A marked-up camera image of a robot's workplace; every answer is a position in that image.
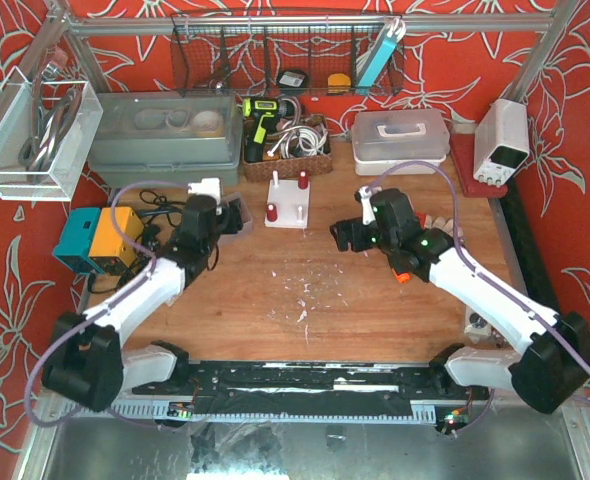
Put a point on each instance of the clear spring bin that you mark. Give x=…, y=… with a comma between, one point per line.
x=247, y=218

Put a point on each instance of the blue white hex key set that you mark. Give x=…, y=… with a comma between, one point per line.
x=370, y=64

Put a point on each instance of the white plastic storage box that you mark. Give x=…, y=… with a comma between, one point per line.
x=382, y=139

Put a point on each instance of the red large spring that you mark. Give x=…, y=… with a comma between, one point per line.
x=303, y=181
x=271, y=213

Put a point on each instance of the wicker basket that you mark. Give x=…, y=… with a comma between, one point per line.
x=289, y=168

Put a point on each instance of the orange black screwdriver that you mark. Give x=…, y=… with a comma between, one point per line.
x=402, y=277

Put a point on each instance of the white power supply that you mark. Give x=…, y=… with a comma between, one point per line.
x=501, y=143

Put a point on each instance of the red notebook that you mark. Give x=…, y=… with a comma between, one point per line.
x=462, y=154

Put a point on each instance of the work glove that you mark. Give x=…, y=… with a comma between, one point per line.
x=444, y=224

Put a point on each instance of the black cable tray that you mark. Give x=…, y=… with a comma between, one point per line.
x=536, y=281

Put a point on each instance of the green cordless drill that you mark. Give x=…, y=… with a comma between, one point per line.
x=264, y=113

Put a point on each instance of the yellow soldering station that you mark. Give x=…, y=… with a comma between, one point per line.
x=109, y=251

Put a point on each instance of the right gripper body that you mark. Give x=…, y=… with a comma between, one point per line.
x=350, y=235

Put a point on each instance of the clear acrylic box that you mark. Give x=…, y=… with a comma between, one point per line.
x=46, y=131

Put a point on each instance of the grey plastic toolbox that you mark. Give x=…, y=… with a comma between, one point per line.
x=148, y=136

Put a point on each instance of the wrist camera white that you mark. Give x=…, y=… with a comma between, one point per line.
x=207, y=186
x=363, y=196

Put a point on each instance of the teal box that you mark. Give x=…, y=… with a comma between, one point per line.
x=73, y=248

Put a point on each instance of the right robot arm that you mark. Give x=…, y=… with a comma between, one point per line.
x=549, y=355

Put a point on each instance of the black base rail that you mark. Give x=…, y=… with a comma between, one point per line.
x=413, y=381

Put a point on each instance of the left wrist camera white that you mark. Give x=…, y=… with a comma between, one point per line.
x=207, y=186

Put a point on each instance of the black wire basket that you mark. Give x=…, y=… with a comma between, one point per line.
x=242, y=53

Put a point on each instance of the yellow tape measure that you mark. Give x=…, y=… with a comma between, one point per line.
x=338, y=84

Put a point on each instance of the black tape measure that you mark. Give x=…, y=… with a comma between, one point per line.
x=292, y=81

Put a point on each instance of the white peg board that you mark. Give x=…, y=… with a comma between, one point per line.
x=292, y=203

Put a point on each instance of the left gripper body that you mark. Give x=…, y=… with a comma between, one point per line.
x=230, y=218

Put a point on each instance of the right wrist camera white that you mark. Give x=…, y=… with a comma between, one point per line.
x=363, y=196

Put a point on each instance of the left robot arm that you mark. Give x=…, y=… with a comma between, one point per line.
x=86, y=362

